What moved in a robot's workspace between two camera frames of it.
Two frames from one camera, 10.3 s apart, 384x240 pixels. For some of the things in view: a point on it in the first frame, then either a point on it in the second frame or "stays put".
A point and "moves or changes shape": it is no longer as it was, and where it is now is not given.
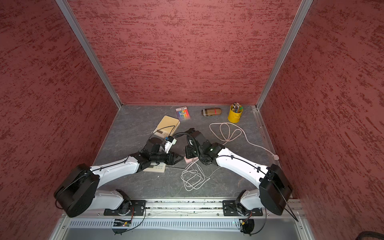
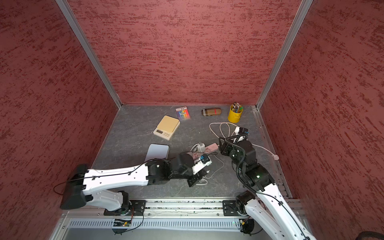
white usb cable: (193, 176) moves or changes shape
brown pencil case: (208, 112) stays put
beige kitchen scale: (167, 126) stays put
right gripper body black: (193, 151) to (229, 150)
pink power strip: (190, 160) moves or changes shape
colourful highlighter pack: (183, 113) stays put
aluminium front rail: (192, 208) stays put
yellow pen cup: (235, 113) stays put
